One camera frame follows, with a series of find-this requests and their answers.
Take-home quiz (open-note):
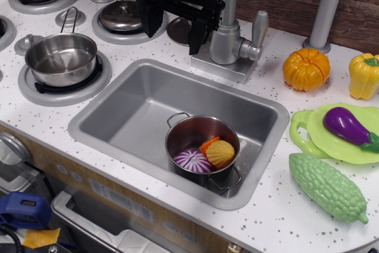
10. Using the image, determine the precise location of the grey burner ring back right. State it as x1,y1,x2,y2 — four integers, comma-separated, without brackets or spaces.
91,0,170,46

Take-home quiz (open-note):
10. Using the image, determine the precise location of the light green toy plate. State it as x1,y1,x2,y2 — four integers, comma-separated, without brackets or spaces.
289,103,378,165

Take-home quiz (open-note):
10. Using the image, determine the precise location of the grey stove knob left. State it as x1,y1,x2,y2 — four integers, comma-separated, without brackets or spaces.
14,34,43,56

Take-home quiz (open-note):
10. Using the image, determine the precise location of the grey stove knob middle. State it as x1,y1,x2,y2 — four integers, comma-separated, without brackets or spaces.
55,9,86,28

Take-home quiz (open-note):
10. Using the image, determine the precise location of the orange toy pumpkin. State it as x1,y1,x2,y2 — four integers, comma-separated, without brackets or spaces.
282,48,330,92

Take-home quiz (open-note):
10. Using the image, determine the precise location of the steel pot lid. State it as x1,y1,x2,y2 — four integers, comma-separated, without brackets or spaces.
99,0,142,31

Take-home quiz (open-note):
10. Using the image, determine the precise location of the grey burner ring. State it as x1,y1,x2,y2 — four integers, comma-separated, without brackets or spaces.
0,15,17,52
17,50,113,107
91,0,170,46

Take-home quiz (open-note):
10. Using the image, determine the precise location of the orange toy carrot piece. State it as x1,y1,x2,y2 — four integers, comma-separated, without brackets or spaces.
199,136,221,156

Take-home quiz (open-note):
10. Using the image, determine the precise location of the purple toy eggplant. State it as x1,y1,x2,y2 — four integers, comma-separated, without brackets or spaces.
323,107,378,153

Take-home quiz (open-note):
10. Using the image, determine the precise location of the yellow toy bell pepper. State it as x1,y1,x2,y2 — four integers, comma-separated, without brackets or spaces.
349,53,378,100

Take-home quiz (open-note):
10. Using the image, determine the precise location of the silver vertical pole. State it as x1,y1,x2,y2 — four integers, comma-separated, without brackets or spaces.
303,0,339,53

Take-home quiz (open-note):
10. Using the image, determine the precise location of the steel saucepan with wire handle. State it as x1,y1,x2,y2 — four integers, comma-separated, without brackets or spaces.
24,24,97,87

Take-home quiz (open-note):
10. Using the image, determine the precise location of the purple white toy onion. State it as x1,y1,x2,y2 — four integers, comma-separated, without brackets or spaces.
174,150,215,173

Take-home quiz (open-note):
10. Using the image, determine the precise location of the steel pot with two handles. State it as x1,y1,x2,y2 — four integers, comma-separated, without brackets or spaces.
165,113,242,191

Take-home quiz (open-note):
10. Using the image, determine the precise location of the grey toy sink basin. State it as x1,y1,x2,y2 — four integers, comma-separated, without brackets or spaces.
68,59,290,210

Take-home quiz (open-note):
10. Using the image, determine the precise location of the small steel lid behind gripper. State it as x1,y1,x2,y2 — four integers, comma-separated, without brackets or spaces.
166,17,192,46

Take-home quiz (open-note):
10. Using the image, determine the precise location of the yellow toy shell pasta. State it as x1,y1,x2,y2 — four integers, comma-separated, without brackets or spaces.
206,140,236,169

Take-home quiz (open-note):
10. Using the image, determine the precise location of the grey oven door handle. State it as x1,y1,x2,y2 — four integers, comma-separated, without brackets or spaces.
52,191,183,252

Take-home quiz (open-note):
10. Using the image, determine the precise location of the green toy bitter gourd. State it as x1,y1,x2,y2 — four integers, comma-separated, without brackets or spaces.
289,153,368,224

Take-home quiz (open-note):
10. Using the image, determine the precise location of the silver faucet handle lever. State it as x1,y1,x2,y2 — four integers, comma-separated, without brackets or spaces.
238,10,269,61

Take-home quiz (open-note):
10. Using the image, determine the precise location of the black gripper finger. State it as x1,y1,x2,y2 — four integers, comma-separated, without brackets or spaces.
188,18,214,55
136,0,163,38

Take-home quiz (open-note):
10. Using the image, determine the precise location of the grey burner ring far left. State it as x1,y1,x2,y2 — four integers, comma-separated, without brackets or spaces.
0,15,17,52

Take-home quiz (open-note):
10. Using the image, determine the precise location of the grey burner ring front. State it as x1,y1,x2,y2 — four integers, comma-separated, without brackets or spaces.
17,50,113,107

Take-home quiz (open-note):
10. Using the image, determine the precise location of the silver toy faucet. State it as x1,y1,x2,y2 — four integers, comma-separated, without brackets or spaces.
191,0,258,84

